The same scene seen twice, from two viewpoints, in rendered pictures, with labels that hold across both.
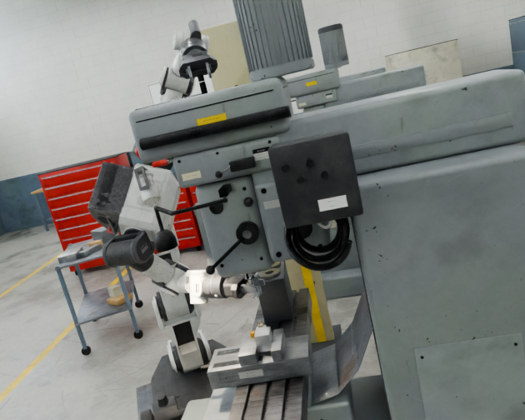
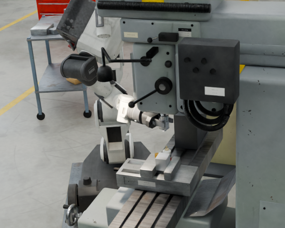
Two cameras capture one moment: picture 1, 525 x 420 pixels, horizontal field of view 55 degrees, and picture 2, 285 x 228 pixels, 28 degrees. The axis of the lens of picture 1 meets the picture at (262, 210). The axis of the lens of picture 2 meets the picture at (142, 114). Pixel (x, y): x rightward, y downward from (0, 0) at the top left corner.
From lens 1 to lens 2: 0.82 m
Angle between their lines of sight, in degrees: 17
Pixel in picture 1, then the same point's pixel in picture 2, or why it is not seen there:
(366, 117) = (268, 25)
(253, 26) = not seen: outside the picture
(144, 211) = (97, 40)
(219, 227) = (144, 75)
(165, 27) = not seen: outside the picture
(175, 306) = (111, 112)
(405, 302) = (260, 168)
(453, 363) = not seen: outside the picture
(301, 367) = (182, 189)
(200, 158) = (139, 24)
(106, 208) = (69, 32)
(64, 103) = not seen: outside the picture
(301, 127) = (218, 20)
